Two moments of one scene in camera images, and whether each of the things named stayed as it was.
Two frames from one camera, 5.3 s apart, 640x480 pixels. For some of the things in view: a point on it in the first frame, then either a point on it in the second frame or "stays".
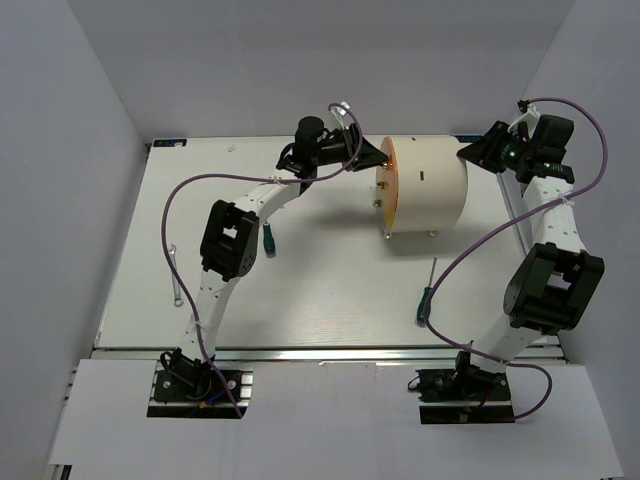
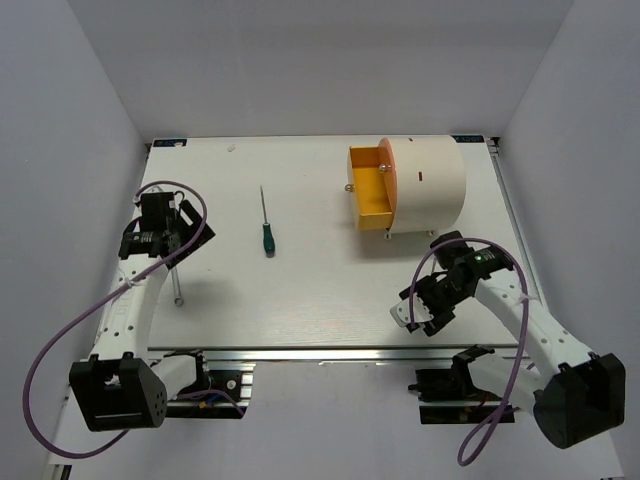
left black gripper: [370, 157] → [193, 218]
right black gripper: [482, 151] → [440, 319]
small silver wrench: [178, 301] stays
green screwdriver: [268, 241] stays
